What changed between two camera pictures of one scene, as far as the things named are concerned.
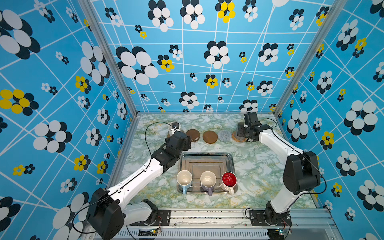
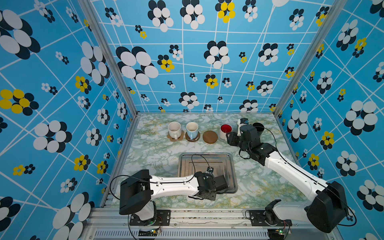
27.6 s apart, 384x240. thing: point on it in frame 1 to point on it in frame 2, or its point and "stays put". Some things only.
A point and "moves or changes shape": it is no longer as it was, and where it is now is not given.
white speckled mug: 173,126 stays put
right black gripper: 240,131 to 231,140
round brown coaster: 210,137 stays put
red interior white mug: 229,181 to 224,129
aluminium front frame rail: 215,224 stays put
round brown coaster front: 194,134 stays put
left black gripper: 187,144 to 213,198
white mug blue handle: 184,178 moves or changes shape
